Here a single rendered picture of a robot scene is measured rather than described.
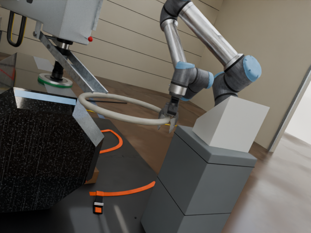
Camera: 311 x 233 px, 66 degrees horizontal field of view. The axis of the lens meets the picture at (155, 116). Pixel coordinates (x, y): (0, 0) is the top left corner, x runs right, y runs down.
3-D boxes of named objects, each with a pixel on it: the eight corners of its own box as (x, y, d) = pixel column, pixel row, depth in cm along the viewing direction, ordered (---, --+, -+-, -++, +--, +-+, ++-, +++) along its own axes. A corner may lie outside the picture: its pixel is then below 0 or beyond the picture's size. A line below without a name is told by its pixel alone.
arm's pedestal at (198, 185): (182, 215, 215) (219, 129, 192) (216, 265, 173) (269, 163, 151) (131, 217, 190) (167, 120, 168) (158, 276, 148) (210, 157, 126)
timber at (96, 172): (96, 182, 214) (99, 171, 211) (83, 184, 206) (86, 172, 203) (83, 164, 235) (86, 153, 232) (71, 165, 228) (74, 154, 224)
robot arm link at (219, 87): (227, 106, 167) (223, 85, 176) (245, 94, 154) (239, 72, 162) (209, 101, 161) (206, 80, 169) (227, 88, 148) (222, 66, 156)
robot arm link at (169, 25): (153, 15, 164) (176, 102, 139) (162, 0, 155) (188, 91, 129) (167, 18, 170) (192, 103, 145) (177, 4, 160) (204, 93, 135)
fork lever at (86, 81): (30, 34, 161) (33, 27, 159) (56, 40, 177) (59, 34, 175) (83, 97, 132) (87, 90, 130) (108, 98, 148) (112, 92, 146)
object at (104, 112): (57, 95, 121) (58, 88, 120) (123, 97, 161) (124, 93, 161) (127, 130, 95) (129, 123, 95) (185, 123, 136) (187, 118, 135)
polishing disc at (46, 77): (43, 82, 148) (44, 80, 148) (35, 72, 163) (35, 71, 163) (77, 87, 163) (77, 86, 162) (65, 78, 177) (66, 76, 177)
